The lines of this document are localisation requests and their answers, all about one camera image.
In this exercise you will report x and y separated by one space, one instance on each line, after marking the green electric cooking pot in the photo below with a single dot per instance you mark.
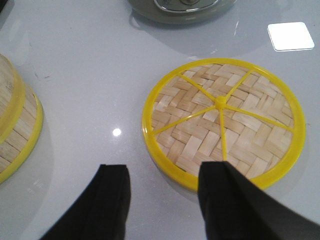
180 12

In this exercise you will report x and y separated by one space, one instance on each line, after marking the woven bamboo steamer lid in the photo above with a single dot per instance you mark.
223 110

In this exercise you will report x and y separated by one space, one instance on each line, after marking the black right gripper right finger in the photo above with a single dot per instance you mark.
233 208

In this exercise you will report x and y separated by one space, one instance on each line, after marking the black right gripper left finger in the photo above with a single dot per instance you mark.
100 212

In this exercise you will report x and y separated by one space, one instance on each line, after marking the centre bamboo steamer tray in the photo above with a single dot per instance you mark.
21 119

